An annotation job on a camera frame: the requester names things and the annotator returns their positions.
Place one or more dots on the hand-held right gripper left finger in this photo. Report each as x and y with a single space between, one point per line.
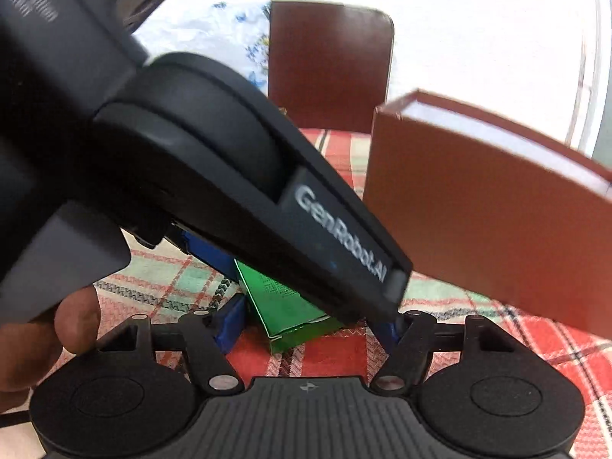
230 320

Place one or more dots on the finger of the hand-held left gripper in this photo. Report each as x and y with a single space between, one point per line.
205 253

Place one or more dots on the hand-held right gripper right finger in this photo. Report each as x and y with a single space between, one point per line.
388 337

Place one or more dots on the large green cardboard box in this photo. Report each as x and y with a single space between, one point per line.
282 306

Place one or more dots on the brown hardcover book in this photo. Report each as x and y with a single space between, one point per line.
478 220

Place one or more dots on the person's left hand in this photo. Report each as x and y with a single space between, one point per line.
76 325

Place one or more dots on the floral printed plastic bag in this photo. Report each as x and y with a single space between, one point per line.
224 33

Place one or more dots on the plaid blanket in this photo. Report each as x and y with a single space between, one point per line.
526 358

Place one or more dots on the brown wooden headboard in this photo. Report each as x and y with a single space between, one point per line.
330 67

